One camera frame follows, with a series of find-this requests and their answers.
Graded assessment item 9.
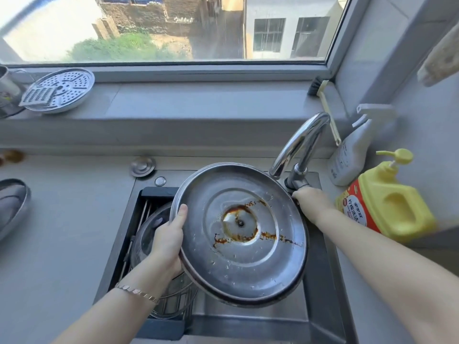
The person's right hand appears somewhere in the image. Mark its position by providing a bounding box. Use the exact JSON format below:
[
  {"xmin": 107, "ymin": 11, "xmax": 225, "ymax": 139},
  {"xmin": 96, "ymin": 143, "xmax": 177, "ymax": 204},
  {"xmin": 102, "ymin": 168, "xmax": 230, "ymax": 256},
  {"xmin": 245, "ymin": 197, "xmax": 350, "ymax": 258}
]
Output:
[{"xmin": 292, "ymin": 186, "xmax": 338, "ymax": 227}]

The person's left hand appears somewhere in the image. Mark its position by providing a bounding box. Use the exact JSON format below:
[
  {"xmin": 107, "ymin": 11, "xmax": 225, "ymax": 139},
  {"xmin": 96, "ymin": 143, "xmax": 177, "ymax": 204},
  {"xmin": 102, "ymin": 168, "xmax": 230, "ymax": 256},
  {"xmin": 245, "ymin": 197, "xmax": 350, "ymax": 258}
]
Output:
[{"xmin": 148, "ymin": 204, "xmax": 188, "ymax": 281}]

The large stainless steel pot lid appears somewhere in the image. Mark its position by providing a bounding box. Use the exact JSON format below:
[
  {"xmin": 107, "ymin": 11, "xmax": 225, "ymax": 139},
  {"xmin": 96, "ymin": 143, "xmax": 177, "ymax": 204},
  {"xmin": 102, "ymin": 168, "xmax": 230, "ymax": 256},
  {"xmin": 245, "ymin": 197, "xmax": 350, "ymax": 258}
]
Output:
[{"xmin": 169, "ymin": 162, "xmax": 309, "ymax": 308}]

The chrome kitchen faucet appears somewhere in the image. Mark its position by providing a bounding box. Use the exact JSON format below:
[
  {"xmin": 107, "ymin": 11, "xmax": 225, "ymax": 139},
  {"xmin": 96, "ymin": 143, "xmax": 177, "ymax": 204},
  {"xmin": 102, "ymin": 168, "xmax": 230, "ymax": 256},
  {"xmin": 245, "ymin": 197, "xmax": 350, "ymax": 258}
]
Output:
[{"xmin": 269, "ymin": 112, "xmax": 331, "ymax": 192}]

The person's left forearm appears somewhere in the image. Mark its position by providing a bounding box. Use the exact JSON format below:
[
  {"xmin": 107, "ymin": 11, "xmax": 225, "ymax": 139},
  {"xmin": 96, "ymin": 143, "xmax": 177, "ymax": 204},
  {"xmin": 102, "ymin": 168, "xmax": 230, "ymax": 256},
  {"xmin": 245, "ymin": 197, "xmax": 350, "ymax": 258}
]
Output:
[{"xmin": 50, "ymin": 255, "xmax": 175, "ymax": 344}]

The person's right forearm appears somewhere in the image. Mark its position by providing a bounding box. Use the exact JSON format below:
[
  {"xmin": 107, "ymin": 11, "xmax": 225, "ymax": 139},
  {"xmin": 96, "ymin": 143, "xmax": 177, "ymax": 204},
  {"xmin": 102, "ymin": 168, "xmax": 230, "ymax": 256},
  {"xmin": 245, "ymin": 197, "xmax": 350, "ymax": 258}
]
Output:
[{"xmin": 311, "ymin": 208, "xmax": 459, "ymax": 344}]

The black sink drying rack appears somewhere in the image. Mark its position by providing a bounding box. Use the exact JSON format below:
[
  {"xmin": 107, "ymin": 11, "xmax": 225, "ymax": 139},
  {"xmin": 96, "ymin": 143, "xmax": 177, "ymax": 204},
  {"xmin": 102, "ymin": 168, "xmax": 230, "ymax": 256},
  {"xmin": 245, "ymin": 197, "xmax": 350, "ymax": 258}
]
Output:
[{"xmin": 120, "ymin": 187, "xmax": 201, "ymax": 341}]

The stainless steel sink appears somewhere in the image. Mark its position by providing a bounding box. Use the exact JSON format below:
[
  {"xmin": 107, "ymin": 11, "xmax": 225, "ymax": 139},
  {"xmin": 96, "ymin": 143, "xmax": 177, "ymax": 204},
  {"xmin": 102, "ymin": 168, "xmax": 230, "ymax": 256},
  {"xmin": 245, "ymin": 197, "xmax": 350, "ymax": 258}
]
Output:
[{"xmin": 94, "ymin": 170, "xmax": 355, "ymax": 344}]

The stainless steel bowl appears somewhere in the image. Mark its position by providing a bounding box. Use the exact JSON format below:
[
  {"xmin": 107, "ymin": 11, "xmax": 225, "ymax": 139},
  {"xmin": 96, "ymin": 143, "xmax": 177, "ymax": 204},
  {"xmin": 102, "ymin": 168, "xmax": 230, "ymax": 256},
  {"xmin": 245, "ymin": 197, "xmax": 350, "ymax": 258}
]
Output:
[{"xmin": 0, "ymin": 178, "xmax": 32, "ymax": 242}]

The round perforated steamer plate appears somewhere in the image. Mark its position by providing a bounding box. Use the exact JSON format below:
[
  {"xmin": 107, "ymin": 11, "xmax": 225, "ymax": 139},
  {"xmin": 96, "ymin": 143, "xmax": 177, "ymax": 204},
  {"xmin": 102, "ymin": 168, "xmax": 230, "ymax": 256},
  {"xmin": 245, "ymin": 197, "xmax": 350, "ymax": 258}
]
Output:
[{"xmin": 24, "ymin": 68, "xmax": 95, "ymax": 114}]

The brown round object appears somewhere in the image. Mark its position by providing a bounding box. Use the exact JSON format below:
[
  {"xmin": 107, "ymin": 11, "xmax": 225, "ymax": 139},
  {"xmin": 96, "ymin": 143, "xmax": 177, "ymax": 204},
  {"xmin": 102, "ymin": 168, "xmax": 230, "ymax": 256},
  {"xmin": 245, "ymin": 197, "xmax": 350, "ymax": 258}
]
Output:
[{"xmin": 0, "ymin": 150, "xmax": 26, "ymax": 166}]

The small square metal grater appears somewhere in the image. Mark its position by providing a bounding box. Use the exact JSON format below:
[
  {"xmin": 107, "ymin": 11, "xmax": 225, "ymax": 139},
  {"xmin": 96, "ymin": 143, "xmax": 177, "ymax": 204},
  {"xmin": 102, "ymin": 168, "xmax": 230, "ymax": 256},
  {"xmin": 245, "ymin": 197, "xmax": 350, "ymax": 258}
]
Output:
[{"xmin": 19, "ymin": 86, "xmax": 58, "ymax": 108}]

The white spray cleaner bottle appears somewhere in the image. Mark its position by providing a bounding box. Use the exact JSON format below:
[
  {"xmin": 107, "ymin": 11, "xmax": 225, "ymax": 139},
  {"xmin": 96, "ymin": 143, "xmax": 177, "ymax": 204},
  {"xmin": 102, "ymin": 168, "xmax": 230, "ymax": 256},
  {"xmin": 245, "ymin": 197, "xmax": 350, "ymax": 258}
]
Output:
[{"xmin": 328, "ymin": 104, "xmax": 398, "ymax": 187}]

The yellow dish soap bottle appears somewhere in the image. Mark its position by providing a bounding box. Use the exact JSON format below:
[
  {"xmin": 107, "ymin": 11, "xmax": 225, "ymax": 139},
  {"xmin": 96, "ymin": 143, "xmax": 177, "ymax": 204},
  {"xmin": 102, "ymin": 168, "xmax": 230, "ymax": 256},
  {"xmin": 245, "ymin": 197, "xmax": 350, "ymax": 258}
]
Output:
[{"xmin": 335, "ymin": 148, "xmax": 437, "ymax": 244}]

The stainless steel cup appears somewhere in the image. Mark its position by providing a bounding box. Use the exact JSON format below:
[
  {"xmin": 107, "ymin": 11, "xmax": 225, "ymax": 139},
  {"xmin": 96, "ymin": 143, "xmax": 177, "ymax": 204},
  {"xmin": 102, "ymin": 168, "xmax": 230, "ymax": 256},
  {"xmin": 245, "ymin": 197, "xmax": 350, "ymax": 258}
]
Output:
[{"xmin": 0, "ymin": 66, "xmax": 26, "ymax": 117}]

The hanging beige cloth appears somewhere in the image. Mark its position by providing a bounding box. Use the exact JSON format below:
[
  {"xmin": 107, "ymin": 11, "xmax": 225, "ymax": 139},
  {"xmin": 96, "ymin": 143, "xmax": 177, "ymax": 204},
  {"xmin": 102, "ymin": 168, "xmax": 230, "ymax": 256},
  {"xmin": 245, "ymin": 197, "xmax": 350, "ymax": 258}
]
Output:
[{"xmin": 417, "ymin": 23, "xmax": 459, "ymax": 87}]

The gold chain bracelet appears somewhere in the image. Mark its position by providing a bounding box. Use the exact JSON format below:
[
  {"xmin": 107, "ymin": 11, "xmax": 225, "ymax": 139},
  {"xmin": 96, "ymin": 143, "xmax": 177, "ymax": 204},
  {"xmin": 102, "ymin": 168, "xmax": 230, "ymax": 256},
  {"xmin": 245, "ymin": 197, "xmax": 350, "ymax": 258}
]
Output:
[{"xmin": 115, "ymin": 282, "xmax": 160, "ymax": 305}]

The window frame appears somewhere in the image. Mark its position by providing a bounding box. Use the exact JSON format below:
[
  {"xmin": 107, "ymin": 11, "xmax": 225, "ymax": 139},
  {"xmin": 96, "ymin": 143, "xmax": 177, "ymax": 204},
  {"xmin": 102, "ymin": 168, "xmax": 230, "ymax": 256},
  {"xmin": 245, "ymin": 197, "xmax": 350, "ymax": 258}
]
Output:
[{"xmin": 0, "ymin": 0, "xmax": 384, "ymax": 83}]

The yellow handled dish brush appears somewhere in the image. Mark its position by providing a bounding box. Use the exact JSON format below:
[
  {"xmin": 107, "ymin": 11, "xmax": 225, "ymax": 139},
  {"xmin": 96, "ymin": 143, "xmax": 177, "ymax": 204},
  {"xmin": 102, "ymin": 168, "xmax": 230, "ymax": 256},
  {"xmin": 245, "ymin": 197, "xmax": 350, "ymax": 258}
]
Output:
[{"xmin": 307, "ymin": 77, "xmax": 342, "ymax": 146}]

